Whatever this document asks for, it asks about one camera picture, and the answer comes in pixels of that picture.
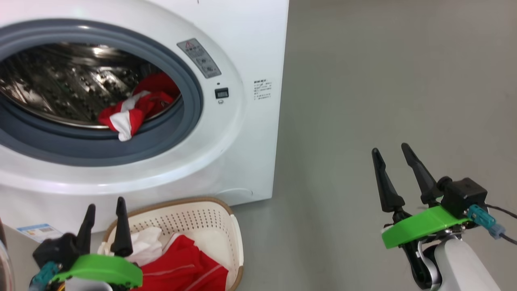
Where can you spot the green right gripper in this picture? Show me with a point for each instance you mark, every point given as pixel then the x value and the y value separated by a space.
pixel 424 228

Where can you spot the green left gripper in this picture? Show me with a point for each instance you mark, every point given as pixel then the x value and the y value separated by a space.
pixel 105 268

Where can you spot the red garment with thin stripes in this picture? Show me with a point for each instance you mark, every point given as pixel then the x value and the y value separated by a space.
pixel 181 262

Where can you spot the red and white garment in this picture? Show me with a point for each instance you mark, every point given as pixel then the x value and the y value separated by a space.
pixel 121 117

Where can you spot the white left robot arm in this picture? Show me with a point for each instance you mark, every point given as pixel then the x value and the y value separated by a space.
pixel 89 286

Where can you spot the grey rubber door seal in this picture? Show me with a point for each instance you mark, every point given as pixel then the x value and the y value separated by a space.
pixel 101 149

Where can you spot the cream perforated laundry basket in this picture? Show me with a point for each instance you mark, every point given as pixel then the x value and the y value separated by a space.
pixel 194 218

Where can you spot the steel washing drum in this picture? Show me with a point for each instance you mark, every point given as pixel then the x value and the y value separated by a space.
pixel 60 81

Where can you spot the white washing machine body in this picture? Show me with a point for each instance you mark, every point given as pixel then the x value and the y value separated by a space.
pixel 250 141

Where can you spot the blue energy label sticker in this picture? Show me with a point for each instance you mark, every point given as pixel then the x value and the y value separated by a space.
pixel 38 232

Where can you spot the grey warning sticker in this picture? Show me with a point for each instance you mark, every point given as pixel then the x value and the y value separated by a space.
pixel 200 58

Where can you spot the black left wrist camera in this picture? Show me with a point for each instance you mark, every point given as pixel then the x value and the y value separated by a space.
pixel 56 250

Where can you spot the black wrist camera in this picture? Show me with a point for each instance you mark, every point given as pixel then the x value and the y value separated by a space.
pixel 56 250
pixel 464 196

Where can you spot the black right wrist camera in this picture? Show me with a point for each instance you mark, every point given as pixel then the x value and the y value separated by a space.
pixel 464 196

